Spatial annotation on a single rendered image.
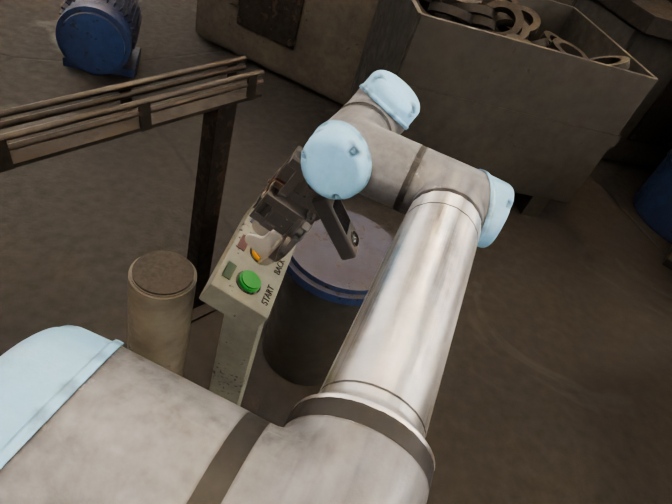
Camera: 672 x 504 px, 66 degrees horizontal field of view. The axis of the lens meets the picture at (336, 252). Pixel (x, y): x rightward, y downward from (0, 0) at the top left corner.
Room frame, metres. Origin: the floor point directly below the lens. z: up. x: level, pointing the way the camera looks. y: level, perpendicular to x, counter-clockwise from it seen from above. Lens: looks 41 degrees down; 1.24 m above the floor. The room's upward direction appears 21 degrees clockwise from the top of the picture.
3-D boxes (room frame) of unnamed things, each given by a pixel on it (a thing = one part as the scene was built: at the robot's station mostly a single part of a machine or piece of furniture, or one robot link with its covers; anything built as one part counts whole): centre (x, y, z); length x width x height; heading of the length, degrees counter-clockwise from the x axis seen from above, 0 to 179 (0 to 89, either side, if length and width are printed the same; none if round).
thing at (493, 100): (2.47, -0.34, 0.39); 1.03 x 0.83 x 0.77; 108
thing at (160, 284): (0.63, 0.28, 0.26); 0.12 x 0.12 x 0.52
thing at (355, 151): (0.50, 0.01, 0.96); 0.11 x 0.11 x 0.08; 83
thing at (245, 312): (0.67, 0.12, 0.31); 0.24 x 0.16 x 0.62; 3
